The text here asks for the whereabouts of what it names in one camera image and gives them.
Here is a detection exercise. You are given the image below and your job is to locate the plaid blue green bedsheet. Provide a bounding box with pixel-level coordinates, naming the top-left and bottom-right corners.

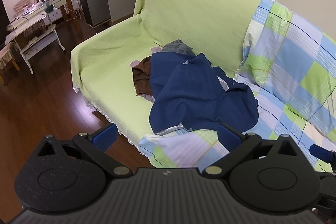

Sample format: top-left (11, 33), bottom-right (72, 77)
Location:
top-left (138, 0), bottom-right (336, 173)

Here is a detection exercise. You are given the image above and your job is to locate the wooden chair with cloth cover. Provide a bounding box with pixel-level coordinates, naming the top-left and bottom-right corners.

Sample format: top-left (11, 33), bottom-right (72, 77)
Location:
top-left (0, 42), bottom-right (20, 85)

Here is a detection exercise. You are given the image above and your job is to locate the chair with checked cover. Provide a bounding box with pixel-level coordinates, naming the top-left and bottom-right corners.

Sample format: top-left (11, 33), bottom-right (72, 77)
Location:
top-left (13, 0), bottom-right (33, 16)

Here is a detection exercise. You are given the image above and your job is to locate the grey garment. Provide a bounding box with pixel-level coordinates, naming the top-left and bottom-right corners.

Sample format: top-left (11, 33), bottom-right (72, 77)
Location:
top-left (161, 39), bottom-right (196, 56)

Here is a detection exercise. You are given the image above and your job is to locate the navy blue sleeveless vest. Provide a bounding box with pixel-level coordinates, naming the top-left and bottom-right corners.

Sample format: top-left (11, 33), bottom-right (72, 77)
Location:
top-left (149, 53), bottom-right (259, 135)

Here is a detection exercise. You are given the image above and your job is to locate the sofa with green cover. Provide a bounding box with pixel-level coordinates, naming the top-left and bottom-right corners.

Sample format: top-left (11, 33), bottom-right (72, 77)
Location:
top-left (70, 0), bottom-right (336, 173)

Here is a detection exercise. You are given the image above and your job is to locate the pale pink cloth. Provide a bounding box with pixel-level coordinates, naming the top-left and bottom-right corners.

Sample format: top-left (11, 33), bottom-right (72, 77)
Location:
top-left (130, 46), bottom-right (161, 68)

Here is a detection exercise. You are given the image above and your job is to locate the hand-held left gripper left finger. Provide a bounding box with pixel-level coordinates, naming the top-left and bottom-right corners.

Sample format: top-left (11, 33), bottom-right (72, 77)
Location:
top-left (35, 123), bottom-right (132, 178)

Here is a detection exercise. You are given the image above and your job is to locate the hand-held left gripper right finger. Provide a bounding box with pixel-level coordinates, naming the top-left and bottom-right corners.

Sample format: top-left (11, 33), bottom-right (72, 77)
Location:
top-left (200, 123), bottom-right (301, 179)

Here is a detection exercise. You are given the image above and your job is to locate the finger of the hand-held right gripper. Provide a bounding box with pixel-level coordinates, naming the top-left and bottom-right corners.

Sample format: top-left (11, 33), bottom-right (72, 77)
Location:
top-left (309, 144), bottom-right (336, 165)

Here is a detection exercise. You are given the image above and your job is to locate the white desk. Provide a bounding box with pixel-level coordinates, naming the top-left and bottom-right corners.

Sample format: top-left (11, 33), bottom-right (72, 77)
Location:
top-left (6, 0), bottom-right (79, 75)

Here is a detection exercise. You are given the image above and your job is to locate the brown garment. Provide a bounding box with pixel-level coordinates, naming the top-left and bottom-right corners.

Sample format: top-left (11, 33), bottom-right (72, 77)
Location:
top-left (132, 56), bottom-right (156, 102)

